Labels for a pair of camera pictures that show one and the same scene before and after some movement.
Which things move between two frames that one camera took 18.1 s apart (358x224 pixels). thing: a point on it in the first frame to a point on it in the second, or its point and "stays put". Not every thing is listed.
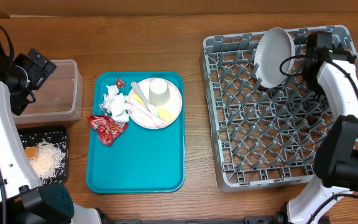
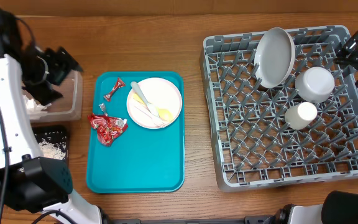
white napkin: (115, 104) to (33, 106)
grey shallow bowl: (275, 45) stays put
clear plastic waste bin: (59, 99) stays put
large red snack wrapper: (106, 129) stays put
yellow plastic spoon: (163, 114) stays put
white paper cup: (159, 92) to (299, 116)
